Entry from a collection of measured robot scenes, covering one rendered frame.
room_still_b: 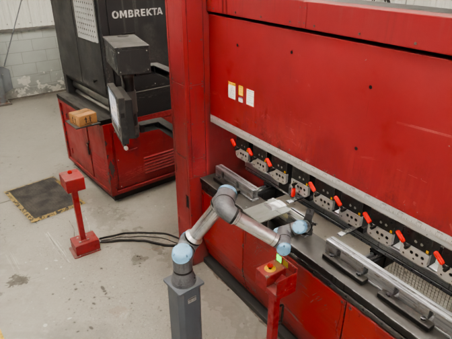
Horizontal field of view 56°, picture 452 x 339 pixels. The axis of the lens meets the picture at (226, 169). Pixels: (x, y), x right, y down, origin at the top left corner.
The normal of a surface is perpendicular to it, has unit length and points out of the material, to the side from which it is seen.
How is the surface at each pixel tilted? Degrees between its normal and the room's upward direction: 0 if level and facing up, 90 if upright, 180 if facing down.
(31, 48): 90
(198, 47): 90
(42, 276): 0
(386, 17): 90
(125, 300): 0
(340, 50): 90
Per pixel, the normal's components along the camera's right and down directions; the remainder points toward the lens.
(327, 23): -0.83, 0.25
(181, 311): -0.11, 0.45
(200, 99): 0.57, 0.37
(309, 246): 0.00, -0.89
